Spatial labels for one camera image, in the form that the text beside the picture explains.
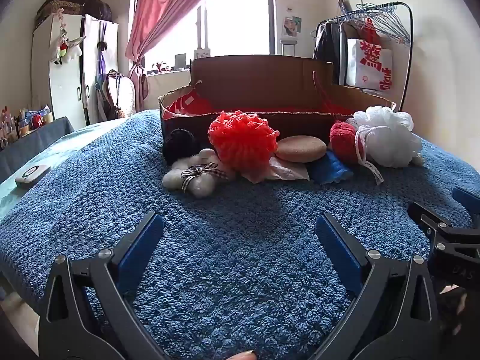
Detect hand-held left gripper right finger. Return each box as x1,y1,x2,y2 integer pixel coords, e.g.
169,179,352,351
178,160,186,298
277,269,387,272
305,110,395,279
309,212,441,360

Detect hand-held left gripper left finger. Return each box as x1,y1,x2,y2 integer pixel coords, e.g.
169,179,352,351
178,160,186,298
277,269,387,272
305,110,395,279
37,211,171,360

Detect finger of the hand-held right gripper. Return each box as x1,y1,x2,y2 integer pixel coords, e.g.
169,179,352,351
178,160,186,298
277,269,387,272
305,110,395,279
452,187,480,215
408,202,480,282

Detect white plush bear with bow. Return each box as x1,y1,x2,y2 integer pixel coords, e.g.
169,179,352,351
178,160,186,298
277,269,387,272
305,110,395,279
162,149,237,198

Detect white mesh bath pouf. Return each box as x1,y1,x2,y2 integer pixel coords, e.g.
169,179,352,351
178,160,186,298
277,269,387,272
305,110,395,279
352,106,424,185

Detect black mesh ball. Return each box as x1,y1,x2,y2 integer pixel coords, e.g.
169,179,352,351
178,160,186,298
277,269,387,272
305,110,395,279
162,128,197,166

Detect red plush toy with cord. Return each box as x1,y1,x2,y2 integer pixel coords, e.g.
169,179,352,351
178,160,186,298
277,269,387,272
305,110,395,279
329,121,362,164

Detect orange mesh bath pouf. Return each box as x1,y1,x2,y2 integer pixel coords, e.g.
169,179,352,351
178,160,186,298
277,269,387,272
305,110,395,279
208,110,280,175

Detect brown cardboard box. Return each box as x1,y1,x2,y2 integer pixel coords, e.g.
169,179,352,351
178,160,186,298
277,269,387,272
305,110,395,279
158,54,396,147

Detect blue folded cloth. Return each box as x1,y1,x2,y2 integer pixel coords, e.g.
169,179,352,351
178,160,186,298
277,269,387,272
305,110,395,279
308,150,354,185

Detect blue terry towel blanket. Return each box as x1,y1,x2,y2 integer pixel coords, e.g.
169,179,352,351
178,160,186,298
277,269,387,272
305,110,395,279
0,109,480,360

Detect tan round sponge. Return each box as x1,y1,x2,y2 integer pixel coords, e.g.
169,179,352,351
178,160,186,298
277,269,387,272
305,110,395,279
275,135,328,163

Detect white flat electronic device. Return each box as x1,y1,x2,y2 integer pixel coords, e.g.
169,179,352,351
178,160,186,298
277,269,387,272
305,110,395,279
15,165,52,188

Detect red cloth with white print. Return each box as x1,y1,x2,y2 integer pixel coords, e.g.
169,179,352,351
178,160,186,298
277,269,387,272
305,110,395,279
165,90,353,119

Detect table with dark blue cloth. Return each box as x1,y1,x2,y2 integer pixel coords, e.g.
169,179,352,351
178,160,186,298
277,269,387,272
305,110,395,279
0,116,76,184

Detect white patterned hanging bag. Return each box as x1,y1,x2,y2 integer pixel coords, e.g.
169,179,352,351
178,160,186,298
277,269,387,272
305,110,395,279
101,69,136,119

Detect white paper bag red print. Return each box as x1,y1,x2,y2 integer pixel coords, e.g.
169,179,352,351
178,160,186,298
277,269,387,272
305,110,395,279
346,19,394,91

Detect black clothes rack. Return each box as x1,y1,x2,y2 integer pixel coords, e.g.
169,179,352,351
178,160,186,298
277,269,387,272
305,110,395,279
315,2,415,113

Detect clutter of small table items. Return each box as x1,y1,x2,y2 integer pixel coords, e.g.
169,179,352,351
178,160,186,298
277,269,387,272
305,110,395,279
0,106,53,147

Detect white wardrobe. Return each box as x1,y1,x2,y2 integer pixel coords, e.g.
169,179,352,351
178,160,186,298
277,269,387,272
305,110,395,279
31,13,120,130

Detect dark hanging clothes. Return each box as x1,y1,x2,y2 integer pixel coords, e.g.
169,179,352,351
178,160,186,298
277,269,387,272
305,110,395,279
313,20,347,85

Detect hanging plush toy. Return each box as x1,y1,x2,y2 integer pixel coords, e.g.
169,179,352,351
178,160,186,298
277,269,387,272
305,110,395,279
52,32,87,66

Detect pink curtain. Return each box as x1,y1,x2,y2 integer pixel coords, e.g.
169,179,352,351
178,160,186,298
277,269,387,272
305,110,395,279
125,0,229,111

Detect dark rounded bag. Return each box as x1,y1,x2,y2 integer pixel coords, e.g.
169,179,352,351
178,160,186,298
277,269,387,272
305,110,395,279
83,0,113,21

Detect window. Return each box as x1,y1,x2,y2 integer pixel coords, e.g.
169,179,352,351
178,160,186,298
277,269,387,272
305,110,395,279
142,0,278,72

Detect woven basket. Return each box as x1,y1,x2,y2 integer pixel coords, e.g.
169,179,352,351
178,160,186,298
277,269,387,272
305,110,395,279
34,0,85,29

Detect row of blue wire hangers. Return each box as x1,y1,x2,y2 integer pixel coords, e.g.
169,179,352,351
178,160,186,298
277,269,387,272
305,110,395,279
339,3,411,46

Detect wall poster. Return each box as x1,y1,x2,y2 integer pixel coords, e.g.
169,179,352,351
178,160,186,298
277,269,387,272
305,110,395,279
283,16,302,38

